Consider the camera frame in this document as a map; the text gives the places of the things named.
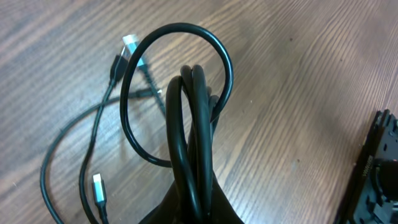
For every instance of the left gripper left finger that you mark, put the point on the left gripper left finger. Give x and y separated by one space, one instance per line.
170 210

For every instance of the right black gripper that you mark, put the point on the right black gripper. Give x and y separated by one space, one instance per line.
371 194

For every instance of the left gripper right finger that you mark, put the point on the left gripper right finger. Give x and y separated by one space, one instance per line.
222 211

